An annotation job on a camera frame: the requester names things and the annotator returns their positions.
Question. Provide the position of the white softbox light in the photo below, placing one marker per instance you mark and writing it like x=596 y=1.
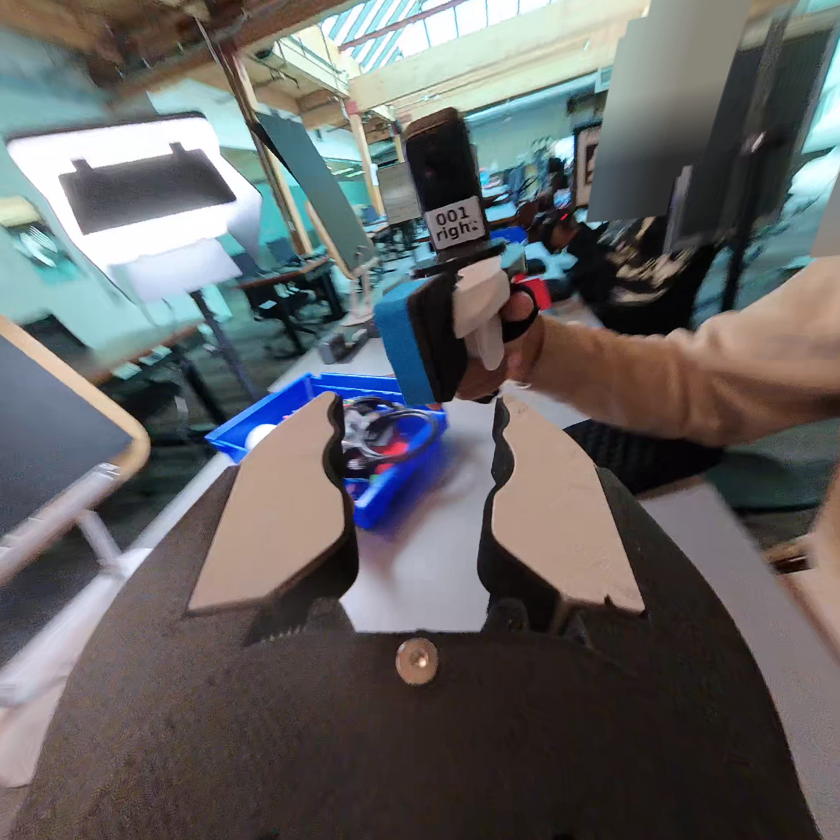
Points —
x=184 y=262

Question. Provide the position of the black board with wood edge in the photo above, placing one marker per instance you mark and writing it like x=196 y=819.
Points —
x=46 y=426

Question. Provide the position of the black mesh office chair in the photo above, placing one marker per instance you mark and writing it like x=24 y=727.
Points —
x=630 y=453

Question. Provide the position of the white board stand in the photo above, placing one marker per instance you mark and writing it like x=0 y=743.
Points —
x=39 y=656

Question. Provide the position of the white ball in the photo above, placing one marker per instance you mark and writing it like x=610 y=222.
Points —
x=262 y=434

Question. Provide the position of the person's right forearm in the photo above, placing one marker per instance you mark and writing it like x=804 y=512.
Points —
x=689 y=367

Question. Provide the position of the blue sponge with black side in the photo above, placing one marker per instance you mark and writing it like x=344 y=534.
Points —
x=400 y=341

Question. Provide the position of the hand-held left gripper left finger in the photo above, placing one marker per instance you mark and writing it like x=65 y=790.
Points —
x=275 y=518

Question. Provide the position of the blue plastic bin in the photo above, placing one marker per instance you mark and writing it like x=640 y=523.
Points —
x=387 y=502

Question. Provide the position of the person's right hand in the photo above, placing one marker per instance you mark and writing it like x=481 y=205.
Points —
x=525 y=361

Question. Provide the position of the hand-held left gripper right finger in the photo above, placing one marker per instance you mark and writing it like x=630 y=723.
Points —
x=558 y=525

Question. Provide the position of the black tilted panel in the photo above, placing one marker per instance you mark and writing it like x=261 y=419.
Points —
x=308 y=184

